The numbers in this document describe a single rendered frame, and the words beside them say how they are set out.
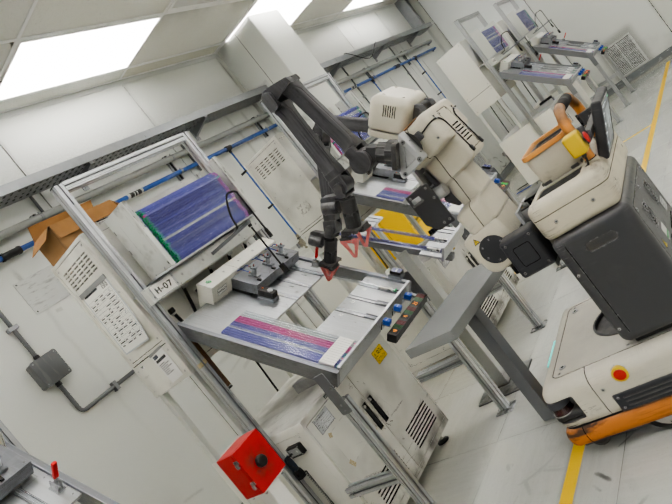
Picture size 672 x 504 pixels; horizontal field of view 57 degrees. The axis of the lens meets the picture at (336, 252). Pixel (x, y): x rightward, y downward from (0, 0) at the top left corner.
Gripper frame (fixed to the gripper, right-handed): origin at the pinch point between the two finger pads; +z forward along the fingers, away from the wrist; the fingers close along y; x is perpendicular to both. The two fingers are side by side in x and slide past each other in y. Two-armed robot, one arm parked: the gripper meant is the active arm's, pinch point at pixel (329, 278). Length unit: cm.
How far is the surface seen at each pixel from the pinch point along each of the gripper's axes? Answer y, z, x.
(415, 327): -87, 73, 16
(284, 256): 2.6, -6.2, -21.7
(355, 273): -8.0, -1.4, 8.9
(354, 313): 22.1, -1.9, 22.8
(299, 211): -86, 16, -65
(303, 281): 8.4, -0.1, -8.5
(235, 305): 37.2, 1.6, -24.2
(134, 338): 59, 18, -60
